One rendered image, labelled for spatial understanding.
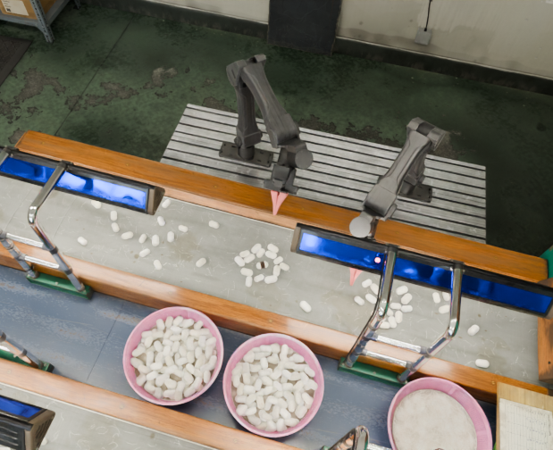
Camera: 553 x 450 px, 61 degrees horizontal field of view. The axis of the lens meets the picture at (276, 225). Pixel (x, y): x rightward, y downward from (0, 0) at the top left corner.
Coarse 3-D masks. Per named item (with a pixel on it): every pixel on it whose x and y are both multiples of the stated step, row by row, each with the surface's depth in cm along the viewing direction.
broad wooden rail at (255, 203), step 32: (96, 160) 161; (128, 160) 162; (192, 192) 156; (224, 192) 157; (256, 192) 157; (288, 224) 153; (320, 224) 152; (384, 224) 153; (448, 256) 148; (480, 256) 149; (512, 256) 149
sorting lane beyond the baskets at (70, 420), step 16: (0, 384) 123; (32, 400) 122; (48, 400) 122; (64, 416) 120; (80, 416) 120; (96, 416) 121; (48, 432) 118; (64, 432) 118; (80, 432) 118; (96, 432) 119; (112, 432) 119; (128, 432) 119; (144, 432) 119; (160, 432) 119; (48, 448) 116; (64, 448) 116; (80, 448) 116; (96, 448) 117; (112, 448) 117; (128, 448) 117; (144, 448) 117; (160, 448) 117; (176, 448) 118; (192, 448) 118; (208, 448) 118
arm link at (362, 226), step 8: (368, 208) 133; (392, 208) 130; (360, 216) 125; (368, 216) 124; (376, 216) 128; (352, 224) 126; (360, 224) 125; (368, 224) 125; (352, 232) 126; (360, 232) 125; (368, 232) 125
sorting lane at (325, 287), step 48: (0, 192) 155; (96, 240) 147; (192, 240) 149; (240, 240) 150; (288, 240) 151; (192, 288) 141; (240, 288) 141; (288, 288) 142; (336, 288) 143; (384, 336) 136; (432, 336) 137; (480, 336) 137; (528, 336) 138
